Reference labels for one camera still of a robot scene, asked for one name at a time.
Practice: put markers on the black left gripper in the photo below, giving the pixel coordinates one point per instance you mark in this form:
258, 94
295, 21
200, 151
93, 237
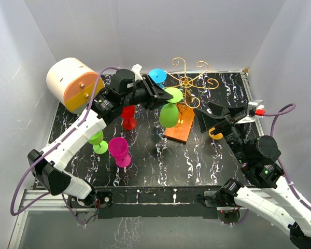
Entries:
156, 96

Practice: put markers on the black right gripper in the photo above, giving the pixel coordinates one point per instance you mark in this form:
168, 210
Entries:
206, 120

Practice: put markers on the blue wine glass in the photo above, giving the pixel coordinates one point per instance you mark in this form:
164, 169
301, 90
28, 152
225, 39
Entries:
159, 76

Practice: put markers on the green wine glass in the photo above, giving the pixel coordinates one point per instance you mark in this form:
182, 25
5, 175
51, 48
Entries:
100, 146
169, 113

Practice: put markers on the pink wine glass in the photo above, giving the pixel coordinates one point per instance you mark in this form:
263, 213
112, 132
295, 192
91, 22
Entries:
119, 149

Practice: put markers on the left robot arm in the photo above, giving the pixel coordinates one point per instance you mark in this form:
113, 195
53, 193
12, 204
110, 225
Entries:
48, 165

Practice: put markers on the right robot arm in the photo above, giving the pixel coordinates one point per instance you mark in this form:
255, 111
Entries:
290, 212

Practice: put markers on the orange wine glass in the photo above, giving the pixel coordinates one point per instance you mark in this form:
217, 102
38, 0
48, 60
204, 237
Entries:
215, 136

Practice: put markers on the wooden rack base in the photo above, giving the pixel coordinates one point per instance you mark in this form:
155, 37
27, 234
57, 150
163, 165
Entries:
180, 132

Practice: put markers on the red wine glass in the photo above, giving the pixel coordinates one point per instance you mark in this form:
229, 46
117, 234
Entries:
127, 115

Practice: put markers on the white drum with coloured lid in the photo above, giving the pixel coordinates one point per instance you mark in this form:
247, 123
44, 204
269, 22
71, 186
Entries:
72, 83

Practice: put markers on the gold wire glass rack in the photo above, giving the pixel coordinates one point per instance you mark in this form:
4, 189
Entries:
187, 83

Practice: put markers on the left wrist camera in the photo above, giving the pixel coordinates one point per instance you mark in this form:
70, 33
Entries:
136, 70

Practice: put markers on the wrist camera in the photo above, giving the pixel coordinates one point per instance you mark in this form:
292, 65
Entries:
136, 70
255, 111

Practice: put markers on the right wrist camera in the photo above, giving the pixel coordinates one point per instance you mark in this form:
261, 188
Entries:
255, 111

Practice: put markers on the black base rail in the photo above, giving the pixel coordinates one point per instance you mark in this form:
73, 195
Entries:
169, 201

